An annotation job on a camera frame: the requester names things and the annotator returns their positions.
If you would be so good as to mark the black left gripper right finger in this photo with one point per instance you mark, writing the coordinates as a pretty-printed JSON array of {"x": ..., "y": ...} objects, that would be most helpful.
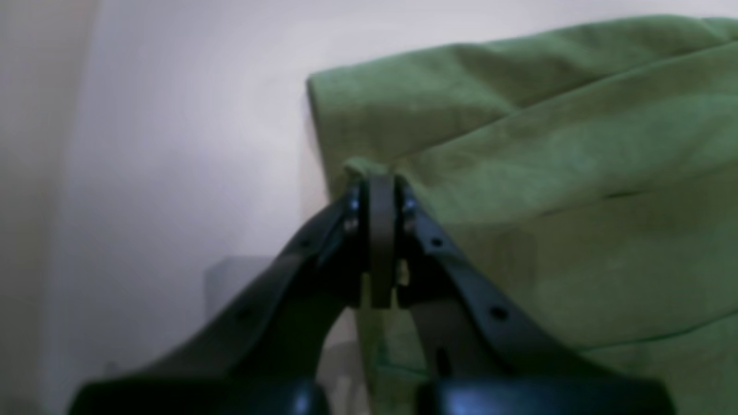
[{"x": 484, "y": 354}]

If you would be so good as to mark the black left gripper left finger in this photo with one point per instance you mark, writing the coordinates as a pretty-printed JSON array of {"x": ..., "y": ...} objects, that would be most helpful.
[{"x": 260, "y": 354}]

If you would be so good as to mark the green t-shirt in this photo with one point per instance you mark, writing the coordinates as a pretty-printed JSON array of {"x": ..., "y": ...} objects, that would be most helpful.
[{"x": 590, "y": 172}]

